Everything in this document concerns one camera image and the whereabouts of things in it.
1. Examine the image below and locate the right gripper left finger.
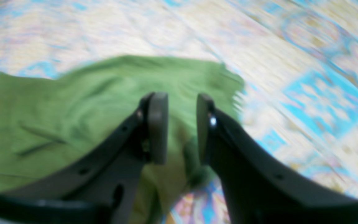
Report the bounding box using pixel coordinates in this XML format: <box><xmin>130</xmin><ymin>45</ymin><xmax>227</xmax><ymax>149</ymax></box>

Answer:
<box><xmin>0</xmin><ymin>92</ymin><xmax>168</xmax><ymax>224</ymax></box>

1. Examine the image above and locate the patterned tile tablecloth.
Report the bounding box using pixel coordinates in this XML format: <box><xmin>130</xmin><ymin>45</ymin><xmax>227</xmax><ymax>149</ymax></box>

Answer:
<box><xmin>0</xmin><ymin>0</ymin><xmax>358</xmax><ymax>224</ymax></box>

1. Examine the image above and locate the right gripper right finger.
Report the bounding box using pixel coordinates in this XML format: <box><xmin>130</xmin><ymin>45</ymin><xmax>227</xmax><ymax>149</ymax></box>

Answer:
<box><xmin>196</xmin><ymin>93</ymin><xmax>358</xmax><ymax>224</ymax></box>

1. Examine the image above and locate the olive green t-shirt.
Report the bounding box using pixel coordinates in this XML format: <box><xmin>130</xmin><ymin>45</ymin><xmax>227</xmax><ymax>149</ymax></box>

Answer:
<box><xmin>0</xmin><ymin>55</ymin><xmax>245</xmax><ymax>224</ymax></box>

